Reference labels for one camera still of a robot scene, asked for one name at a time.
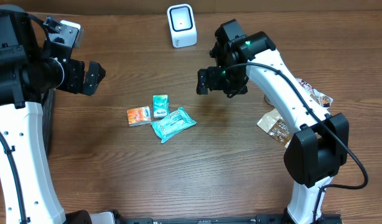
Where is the small green white packet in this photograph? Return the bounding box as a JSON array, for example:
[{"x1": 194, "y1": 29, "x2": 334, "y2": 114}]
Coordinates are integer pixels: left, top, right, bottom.
[{"x1": 153, "y1": 95, "x2": 170, "y2": 118}]

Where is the orange packet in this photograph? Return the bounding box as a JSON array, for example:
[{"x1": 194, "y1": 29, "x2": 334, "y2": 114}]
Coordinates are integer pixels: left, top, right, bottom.
[{"x1": 127, "y1": 106, "x2": 152, "y2": 126}]

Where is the teal wet wipes pack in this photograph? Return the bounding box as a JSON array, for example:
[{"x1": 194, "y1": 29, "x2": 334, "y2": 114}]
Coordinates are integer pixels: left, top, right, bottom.
[{"x1": 151, "y1": 107, "x2": 197, "y2": 144}]

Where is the brown white snack bag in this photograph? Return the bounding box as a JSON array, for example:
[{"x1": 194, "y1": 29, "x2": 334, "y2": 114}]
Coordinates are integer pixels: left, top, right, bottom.
[{"x1": 257, "y1": 78, "x2": 333, "y2": 147}]

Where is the round can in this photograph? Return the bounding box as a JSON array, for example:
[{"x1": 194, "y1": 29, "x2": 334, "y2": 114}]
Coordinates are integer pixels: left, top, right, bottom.
[{"x1": 264, "y1": 95, "x2": 272, "y2": 105}]

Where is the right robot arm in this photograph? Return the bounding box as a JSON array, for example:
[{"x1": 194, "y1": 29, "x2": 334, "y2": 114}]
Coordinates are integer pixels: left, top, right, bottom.
[{"x1": 196, "y1": 19, "x2": 349, "y2": 223}]

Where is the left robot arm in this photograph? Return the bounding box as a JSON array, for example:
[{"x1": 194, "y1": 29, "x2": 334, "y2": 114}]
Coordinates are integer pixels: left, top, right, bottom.
[{"x1": 0, "y1": 5, "x2": 114, "y2": 223}]

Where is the white barcode scanner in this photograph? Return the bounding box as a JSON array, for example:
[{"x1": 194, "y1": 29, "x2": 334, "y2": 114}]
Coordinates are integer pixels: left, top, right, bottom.
[{"x1": 167, "y1": 4, "x2": 197, "y2": 48}]

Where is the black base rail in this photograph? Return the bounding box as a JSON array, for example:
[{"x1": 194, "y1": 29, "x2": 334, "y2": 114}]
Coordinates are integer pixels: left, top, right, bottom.
[{"x1": 65, "y1": 209, "x2": 343, "y2": 224}]

